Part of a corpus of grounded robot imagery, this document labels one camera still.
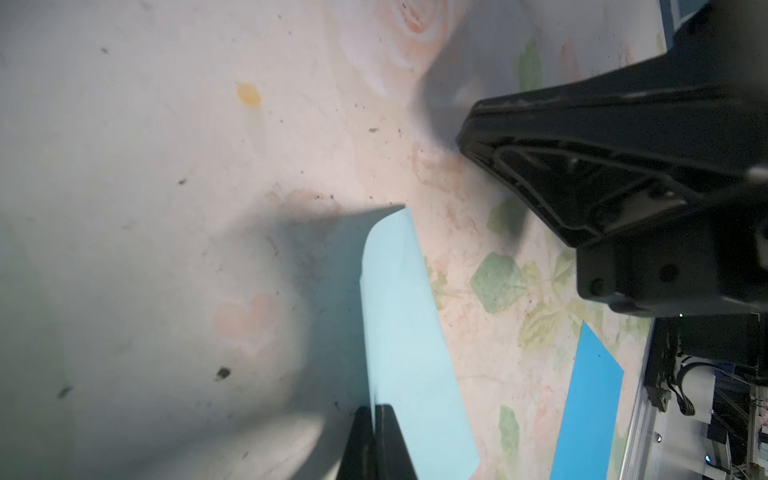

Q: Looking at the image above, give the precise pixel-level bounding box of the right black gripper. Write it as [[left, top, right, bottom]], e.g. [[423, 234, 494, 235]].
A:
[[457, 1, 767, 317]]

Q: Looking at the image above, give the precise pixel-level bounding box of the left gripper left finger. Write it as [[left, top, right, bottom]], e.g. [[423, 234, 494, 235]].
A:
[[336, 407, 377, 480]]

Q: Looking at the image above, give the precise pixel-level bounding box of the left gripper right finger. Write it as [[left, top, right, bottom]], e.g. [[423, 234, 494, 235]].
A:
[[374, 405, 417, 480]]

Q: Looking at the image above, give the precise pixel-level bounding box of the light blue square paper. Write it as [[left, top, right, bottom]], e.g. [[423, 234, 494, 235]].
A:
[[360, 209, 480, 479]]

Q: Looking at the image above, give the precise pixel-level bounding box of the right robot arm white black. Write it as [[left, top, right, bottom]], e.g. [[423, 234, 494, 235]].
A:
[[457, 1, 767, 408]]

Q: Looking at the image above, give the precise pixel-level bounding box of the blue paper sheet right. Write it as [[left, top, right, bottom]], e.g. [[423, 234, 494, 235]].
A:
[[550, 324, 624, 480]]

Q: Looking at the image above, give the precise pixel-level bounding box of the aluminium mounting rail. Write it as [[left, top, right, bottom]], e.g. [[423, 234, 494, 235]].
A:
[[619, 350, 663, 480]]

